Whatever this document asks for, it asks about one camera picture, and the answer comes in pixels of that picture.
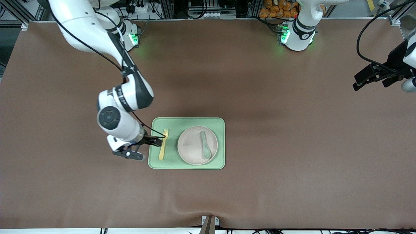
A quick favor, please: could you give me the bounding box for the yellow plastic fork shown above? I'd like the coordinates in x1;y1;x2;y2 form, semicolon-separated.
159;129;169;161

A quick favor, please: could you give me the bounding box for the beige round plate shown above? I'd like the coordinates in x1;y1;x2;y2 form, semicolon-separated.
177;126;218;166

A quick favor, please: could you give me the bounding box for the light green rectangular tray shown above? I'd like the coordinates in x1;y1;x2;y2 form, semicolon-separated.
148;117;226;170

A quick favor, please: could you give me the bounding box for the green plastic spoon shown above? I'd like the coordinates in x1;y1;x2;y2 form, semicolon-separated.
200;131;212;160

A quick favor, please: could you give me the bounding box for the brown bar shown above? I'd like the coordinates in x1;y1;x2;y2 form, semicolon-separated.
199;216;216;234

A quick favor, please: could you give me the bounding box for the brown table mat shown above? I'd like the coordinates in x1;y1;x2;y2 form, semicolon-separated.
0;18;416;229

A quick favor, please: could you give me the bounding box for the pile of orange packets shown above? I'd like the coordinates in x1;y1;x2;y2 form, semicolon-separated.
259;0;299;19

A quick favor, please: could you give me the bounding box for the white power strip with plugs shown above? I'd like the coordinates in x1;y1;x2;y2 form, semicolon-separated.
126;3;157;14

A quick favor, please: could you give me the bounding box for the white socket strip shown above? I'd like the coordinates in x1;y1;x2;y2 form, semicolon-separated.
188;11;237;19

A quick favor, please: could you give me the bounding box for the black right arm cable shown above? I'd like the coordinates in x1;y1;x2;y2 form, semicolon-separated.
49;10;166;138

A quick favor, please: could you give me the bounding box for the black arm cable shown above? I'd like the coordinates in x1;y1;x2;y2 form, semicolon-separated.
356;0;416;70
49;10;166;138

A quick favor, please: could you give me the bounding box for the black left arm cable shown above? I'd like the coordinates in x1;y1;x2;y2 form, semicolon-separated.
356;0;416;70

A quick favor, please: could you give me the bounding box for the aluminium frame post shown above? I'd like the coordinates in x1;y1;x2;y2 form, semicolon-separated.
159;0;175;20
388;0;416;27
247;0;264;19
6;0;31;29

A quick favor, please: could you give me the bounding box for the silver metal clamp bracket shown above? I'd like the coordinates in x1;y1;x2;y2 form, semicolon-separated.
201;215;220;226

